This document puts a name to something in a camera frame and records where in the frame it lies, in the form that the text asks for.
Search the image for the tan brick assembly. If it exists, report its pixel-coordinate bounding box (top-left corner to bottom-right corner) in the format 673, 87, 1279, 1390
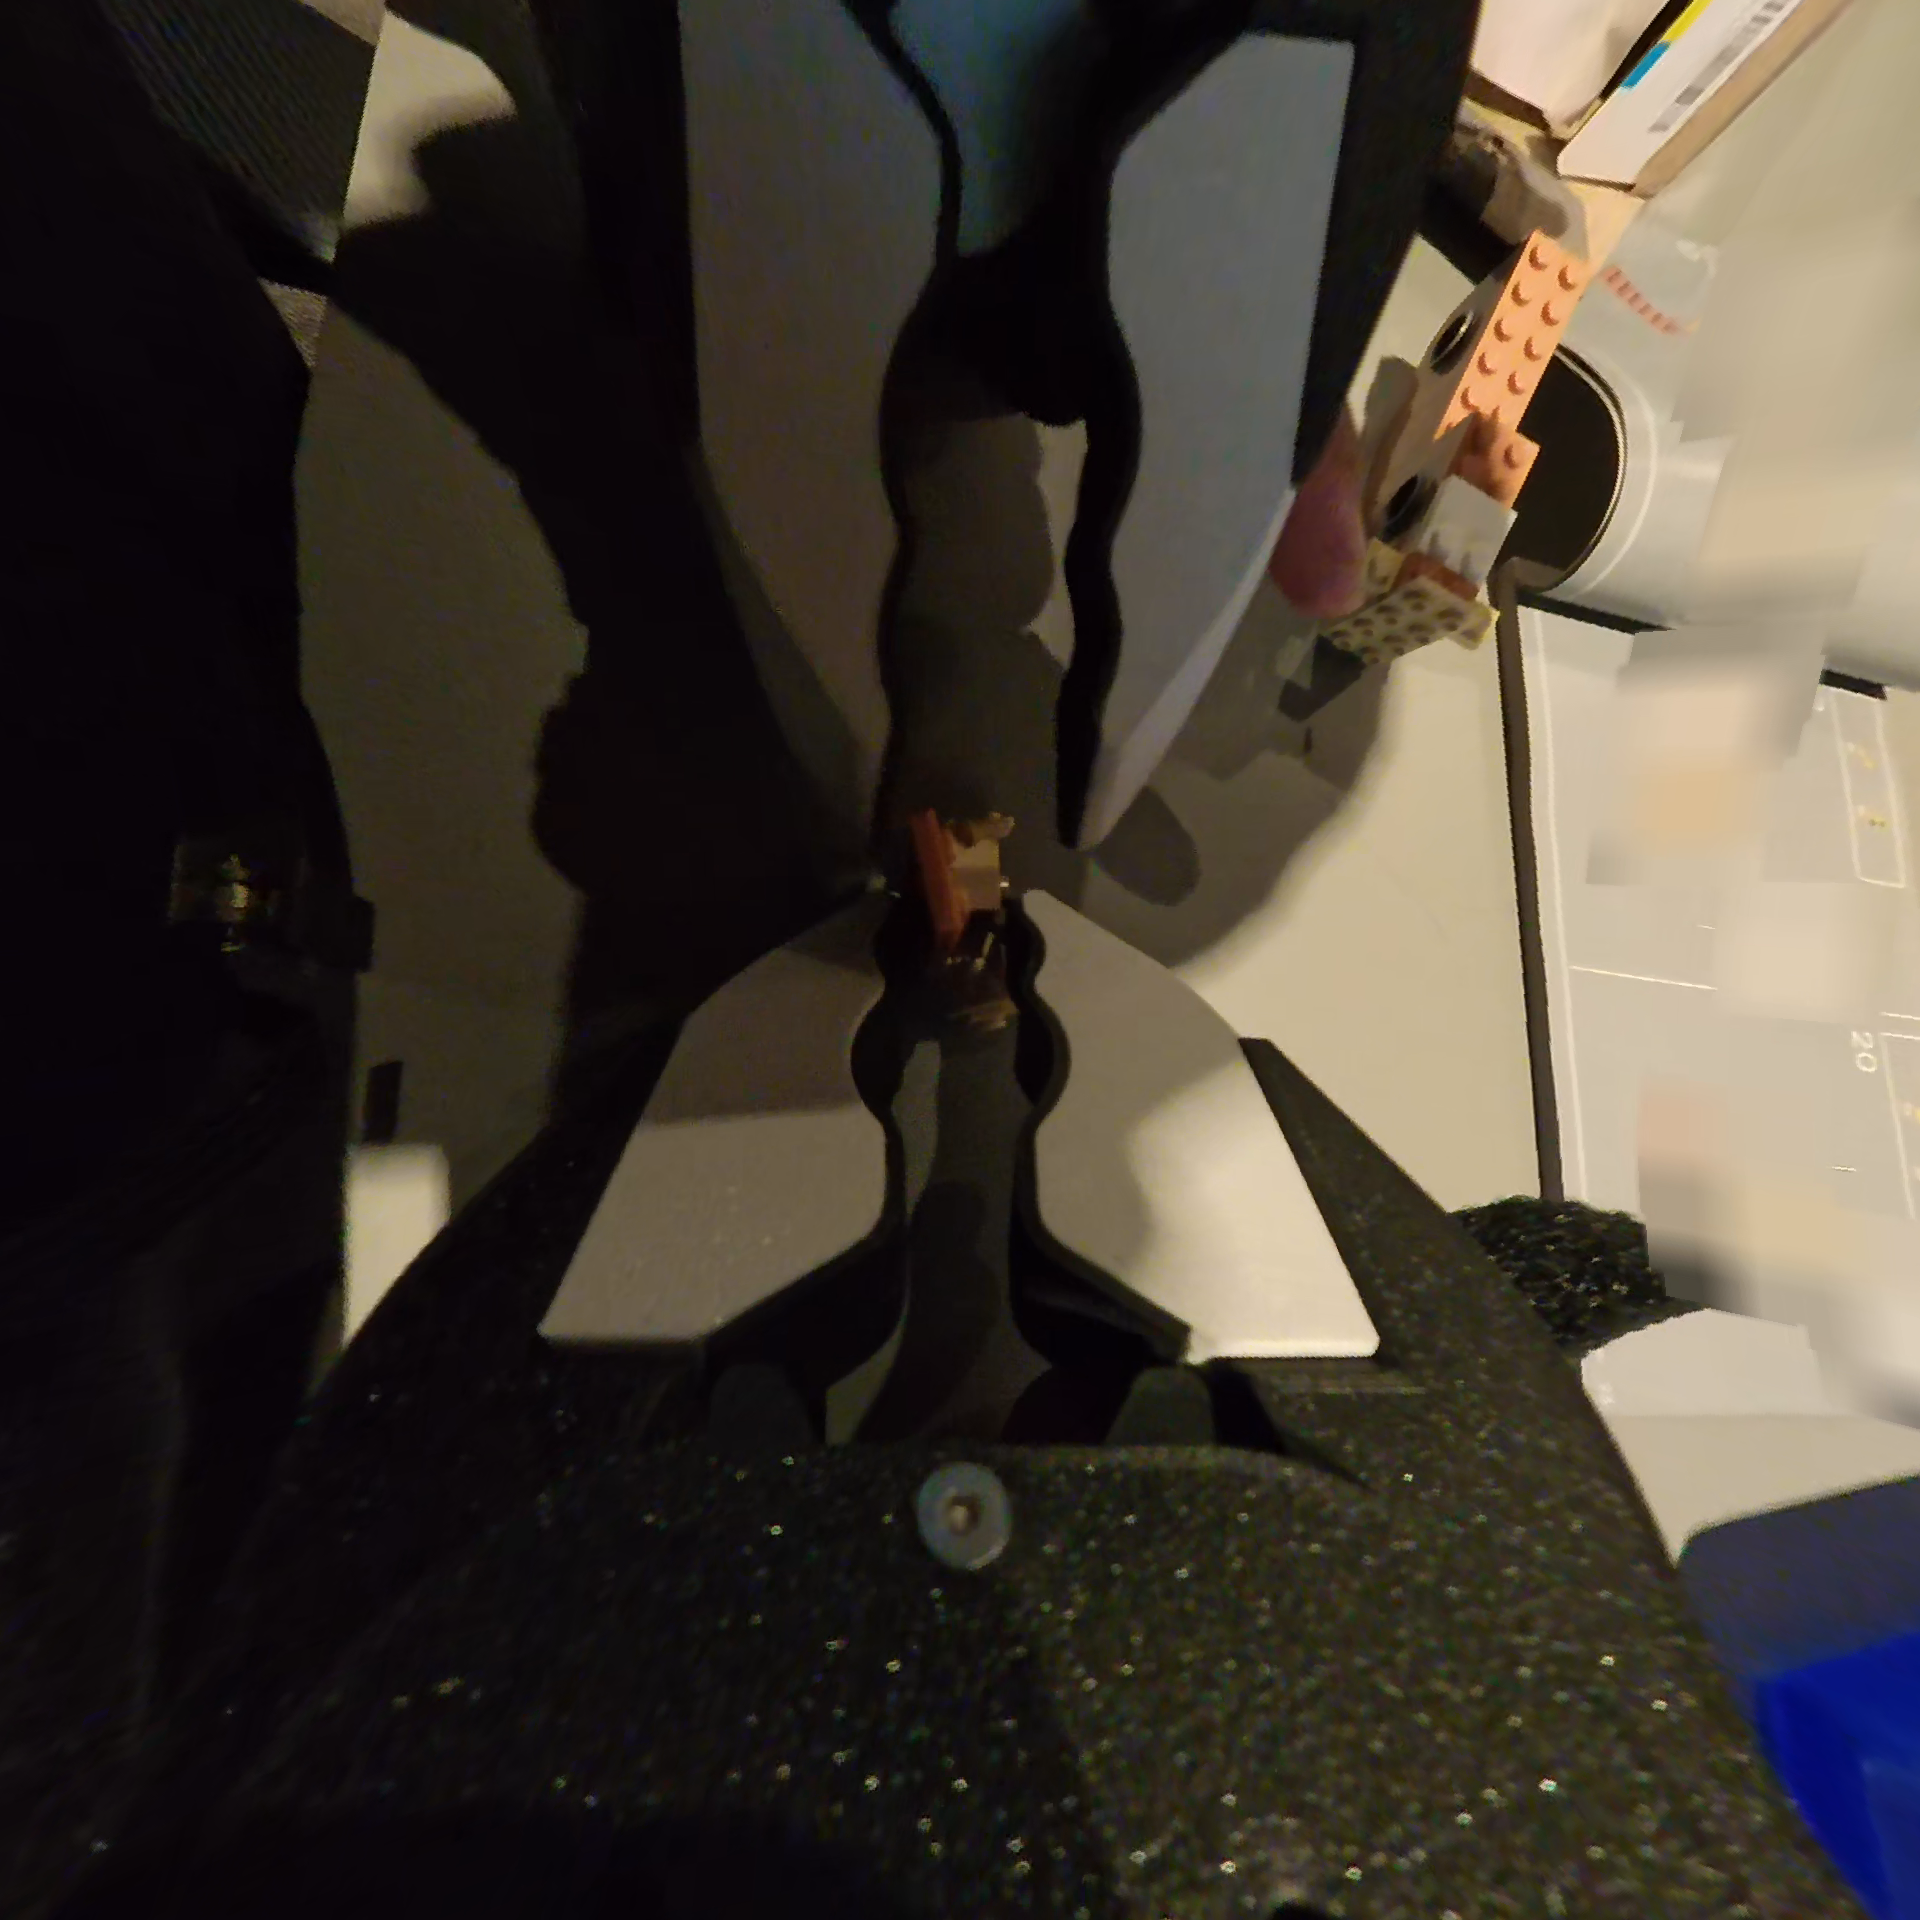
936, 808, 1024, 1040

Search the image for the person's left hand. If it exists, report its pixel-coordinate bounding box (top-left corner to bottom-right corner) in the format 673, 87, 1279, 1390
1271, 454, 1368, 614

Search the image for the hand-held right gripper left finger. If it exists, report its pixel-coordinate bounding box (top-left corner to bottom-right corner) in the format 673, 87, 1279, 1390
537, 896, 909, 1352

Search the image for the orange and tan brick model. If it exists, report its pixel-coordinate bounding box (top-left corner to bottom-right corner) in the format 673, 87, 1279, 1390
1318, 231, 1595, 655

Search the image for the blue plastic bin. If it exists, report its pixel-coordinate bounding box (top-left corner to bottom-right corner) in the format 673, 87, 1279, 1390
1680, 1485, 1920, 1920

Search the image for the grey instruction booklet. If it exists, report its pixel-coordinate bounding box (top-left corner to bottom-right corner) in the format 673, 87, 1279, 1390
1493, 194, 1920, 1420

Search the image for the grey desk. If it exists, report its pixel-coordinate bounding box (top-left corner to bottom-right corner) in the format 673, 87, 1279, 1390
293, 0, 1920, 1560

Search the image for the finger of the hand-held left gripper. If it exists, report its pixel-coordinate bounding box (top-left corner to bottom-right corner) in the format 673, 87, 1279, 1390
678, 0, 964, 805
1056, 32, 1363, 853

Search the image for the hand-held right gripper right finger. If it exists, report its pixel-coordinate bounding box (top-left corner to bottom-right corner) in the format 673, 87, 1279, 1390
1020, 887, 1377, 1367

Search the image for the dark printed cardboard box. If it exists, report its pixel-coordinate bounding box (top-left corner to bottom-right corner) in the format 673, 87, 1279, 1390
1552, 0, 1853, 197

